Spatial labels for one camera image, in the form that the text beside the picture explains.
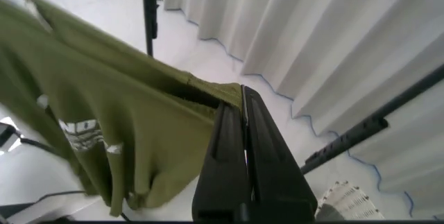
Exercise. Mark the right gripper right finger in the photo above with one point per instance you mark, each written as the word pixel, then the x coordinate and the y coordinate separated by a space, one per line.
pixel 274 168

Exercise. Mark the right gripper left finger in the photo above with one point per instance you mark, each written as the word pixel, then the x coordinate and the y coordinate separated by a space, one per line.
pixel 222 168

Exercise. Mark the green printed t-shirt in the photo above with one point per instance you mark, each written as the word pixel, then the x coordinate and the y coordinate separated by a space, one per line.
pixel 104 95

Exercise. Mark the white laundry basket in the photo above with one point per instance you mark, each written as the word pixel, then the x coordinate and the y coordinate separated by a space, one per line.
pixel 347 199

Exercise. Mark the black clothes rack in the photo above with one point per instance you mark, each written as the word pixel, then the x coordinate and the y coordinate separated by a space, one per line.
pixel 149 9

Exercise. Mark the white curtain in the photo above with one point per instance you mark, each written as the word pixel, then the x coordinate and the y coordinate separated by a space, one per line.
pixel 312 26

